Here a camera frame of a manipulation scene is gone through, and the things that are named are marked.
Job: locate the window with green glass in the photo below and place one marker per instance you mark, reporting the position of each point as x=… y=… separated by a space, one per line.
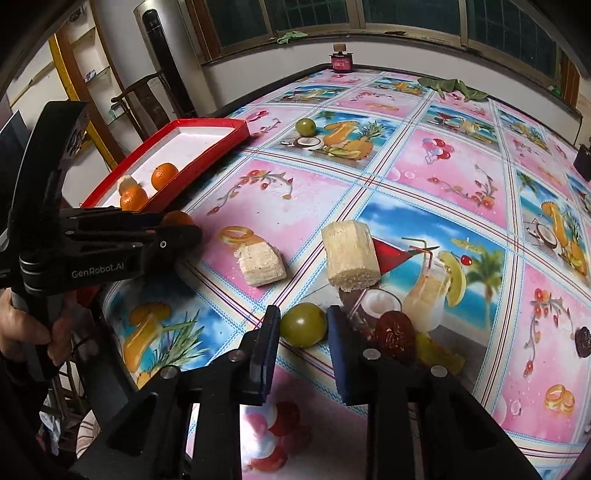
x=392 y=18

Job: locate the person's left forearm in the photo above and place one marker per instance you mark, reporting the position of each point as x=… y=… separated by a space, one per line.
x=18 y=415

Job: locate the green leafy vegetable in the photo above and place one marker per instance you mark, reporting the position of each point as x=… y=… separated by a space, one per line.
x=452 y=87

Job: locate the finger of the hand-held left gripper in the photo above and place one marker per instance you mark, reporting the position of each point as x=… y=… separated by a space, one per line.
x=175 y=247
x=120 y=217

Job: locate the small red jar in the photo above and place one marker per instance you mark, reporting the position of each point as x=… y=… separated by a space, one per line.
x=340 y=57

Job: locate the green round fruit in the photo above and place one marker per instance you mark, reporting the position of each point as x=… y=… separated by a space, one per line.
x=305 y=126
x=303 y=324

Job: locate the fruit print tablecloth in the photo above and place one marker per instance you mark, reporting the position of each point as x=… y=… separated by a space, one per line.
x=415 y=194

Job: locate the black box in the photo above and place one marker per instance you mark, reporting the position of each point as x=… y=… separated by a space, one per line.
x=582 y=159

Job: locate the person's left hand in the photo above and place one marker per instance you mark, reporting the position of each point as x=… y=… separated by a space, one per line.
x=62 y=332

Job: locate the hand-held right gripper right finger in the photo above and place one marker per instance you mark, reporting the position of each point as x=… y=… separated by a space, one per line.
x=339 y=353

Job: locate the green cloth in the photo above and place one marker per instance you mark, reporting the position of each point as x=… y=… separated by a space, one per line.
x=288 y=38

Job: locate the red date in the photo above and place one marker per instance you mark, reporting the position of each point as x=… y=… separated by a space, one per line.
x=395 y=337

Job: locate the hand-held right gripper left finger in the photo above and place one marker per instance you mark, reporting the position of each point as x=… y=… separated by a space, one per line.
x=265 y=344

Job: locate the dark dried date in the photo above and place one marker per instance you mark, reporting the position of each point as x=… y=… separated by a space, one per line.
x=584 y=340

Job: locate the white tower air conditioner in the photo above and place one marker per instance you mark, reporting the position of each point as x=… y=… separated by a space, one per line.
x=166 y=55

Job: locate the black television screen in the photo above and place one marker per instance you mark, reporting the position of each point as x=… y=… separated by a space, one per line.
x=11 y=147

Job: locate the glass shelf unit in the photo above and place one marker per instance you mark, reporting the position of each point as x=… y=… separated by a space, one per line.
x=87 y=78

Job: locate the dark wooden chair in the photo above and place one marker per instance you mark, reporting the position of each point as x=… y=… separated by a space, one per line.
x=143 y=101

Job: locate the red tray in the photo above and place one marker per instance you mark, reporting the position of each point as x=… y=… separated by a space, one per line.
x=184 y=143

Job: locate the large orange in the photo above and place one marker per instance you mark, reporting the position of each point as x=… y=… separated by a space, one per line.
x=134 y=197

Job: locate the small orange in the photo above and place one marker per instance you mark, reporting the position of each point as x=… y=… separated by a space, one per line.
x=178 y=218
x=164 y=177

